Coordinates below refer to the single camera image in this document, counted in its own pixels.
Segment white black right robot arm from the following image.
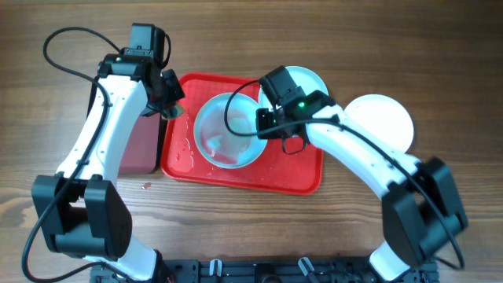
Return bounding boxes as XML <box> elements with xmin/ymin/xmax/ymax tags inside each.
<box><xmin>256</xmin><ymin>105</ymin><xmax>468</xmax><ymax>281</ymax></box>

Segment red serving tray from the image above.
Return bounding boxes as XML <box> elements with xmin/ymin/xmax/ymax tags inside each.
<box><xmin>160</xmin><ymin>72</ymin><xmax>323</xmax><ymax>195</ymax></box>

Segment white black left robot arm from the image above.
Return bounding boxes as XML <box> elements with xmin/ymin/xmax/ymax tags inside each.
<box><xmin>21</xmin><ymin>54</ymin><xmax>185</xmax><ymax>282</ymax></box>

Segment green yellow sponge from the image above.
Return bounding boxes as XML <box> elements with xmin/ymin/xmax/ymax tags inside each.
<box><xmin>161</xmin><ymin>102</ymin><xmax>184</xmax><ymax>119</ymax></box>

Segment light green plate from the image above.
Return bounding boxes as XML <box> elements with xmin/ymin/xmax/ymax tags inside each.
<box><xmin>193</xmin><ymin>93</ymin><xmax>267</xmax><ymax>169</ymax></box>
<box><xmin>258</xmin><ymin>66</ymin><xmax>329</xmax><ymax>110</ymax></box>

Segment white plate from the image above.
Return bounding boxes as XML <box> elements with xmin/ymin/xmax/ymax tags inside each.
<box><xmin>344</xmin><ymin>94</ymin><xmax>414</xmax><ymax>153</ymax></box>

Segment black water tray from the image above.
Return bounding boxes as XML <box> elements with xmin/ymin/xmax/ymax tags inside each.
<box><xmin>92</xmin><ymin>75</ymin><xmax>160</xmax><ymax>175</ymax></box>

